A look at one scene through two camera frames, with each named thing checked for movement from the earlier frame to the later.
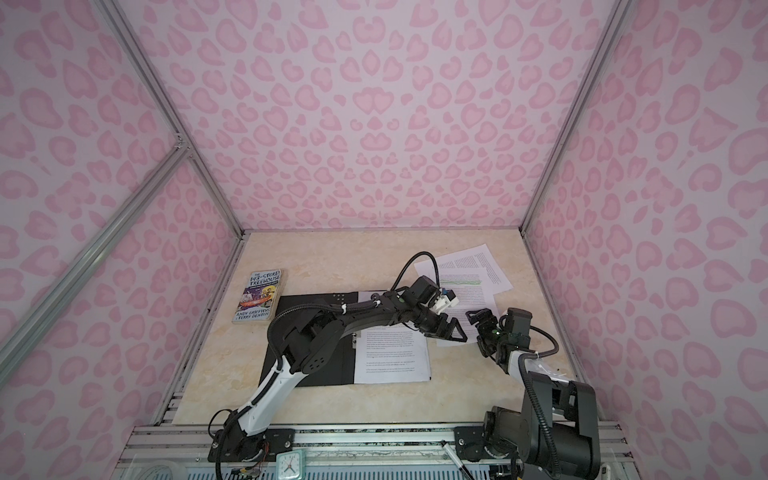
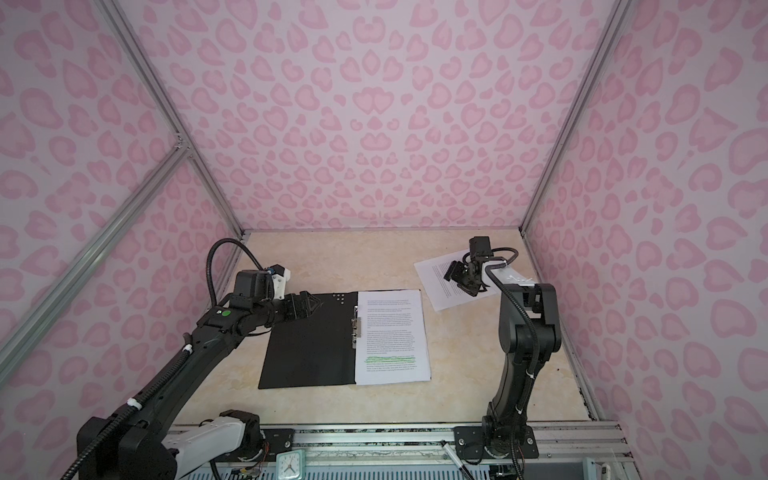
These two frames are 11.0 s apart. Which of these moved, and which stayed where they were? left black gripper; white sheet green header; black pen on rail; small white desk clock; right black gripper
Moved: left black gripper; right black gripper; white sheet green header
Stayed: black pen on rail; small white desk clock
